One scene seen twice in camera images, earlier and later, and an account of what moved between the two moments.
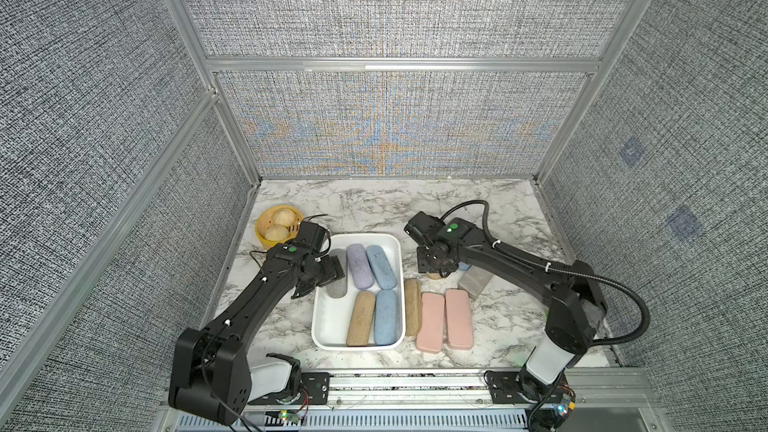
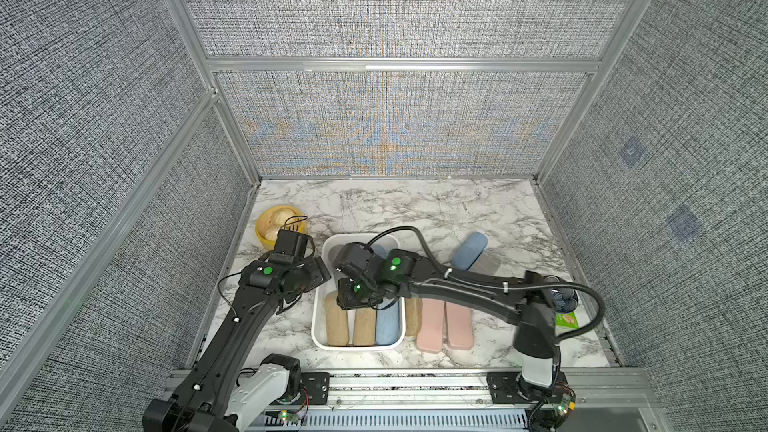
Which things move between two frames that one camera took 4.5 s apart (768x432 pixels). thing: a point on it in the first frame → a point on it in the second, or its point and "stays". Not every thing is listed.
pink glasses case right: [459, 319] stays
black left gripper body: [324, 271] stays
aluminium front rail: [451, 401] stays
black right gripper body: [426, 262] → [352, 295]
